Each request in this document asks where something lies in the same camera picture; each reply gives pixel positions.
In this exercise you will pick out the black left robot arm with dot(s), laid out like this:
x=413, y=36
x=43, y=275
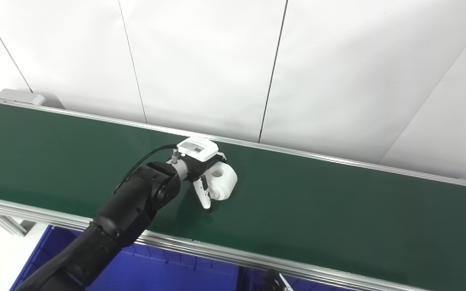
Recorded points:
x=128, y=210

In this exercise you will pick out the grey conveyor motor housing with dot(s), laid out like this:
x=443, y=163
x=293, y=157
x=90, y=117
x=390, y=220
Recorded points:
x=18, y=97

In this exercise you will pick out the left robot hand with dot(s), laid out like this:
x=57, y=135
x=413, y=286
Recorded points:
x=198, y=151

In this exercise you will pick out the blue plastic bin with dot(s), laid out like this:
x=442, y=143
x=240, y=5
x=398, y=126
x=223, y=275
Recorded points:
x=156, y=273
x=310, y=285

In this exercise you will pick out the white cylindrical plastic part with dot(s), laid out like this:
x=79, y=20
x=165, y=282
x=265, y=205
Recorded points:
x=225, y=182

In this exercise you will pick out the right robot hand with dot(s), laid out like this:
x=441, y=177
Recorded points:
x=275, y=282

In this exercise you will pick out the green conveyor belt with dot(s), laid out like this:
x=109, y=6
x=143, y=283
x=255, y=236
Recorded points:
x=217, y=252
x=338, y=210

